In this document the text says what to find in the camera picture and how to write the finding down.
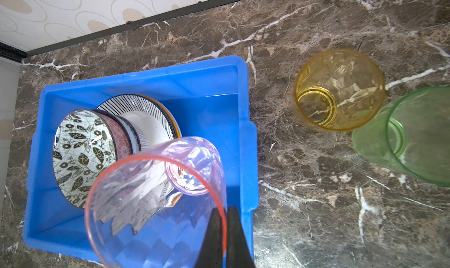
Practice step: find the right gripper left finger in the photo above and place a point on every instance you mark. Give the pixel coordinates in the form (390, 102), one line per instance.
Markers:
(211, 253)

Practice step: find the black striped rim white plate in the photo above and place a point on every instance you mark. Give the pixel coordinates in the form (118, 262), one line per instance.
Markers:
(150, 123)

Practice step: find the yellow translucent cup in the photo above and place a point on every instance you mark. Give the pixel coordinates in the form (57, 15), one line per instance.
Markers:
(338, 90)

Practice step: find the blue floral white bowl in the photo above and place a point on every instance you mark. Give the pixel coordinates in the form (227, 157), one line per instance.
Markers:
(129, 130)

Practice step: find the green translucent cup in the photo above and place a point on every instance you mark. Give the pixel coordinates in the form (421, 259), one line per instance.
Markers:
(411, 136)

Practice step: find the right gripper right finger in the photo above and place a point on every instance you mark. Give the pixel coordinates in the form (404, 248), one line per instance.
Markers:
(238, 254)

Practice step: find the red leaf pattern bowl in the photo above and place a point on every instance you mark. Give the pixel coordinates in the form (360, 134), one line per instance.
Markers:
(85, 144)

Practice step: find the dotted yellow rim plate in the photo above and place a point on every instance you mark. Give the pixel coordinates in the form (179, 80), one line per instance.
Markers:
(175, 129)

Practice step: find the pink translucent cup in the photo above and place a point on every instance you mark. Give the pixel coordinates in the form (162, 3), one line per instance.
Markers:
(152, 209)

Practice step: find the blue plastic bin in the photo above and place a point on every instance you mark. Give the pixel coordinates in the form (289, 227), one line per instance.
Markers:
(208, 98)

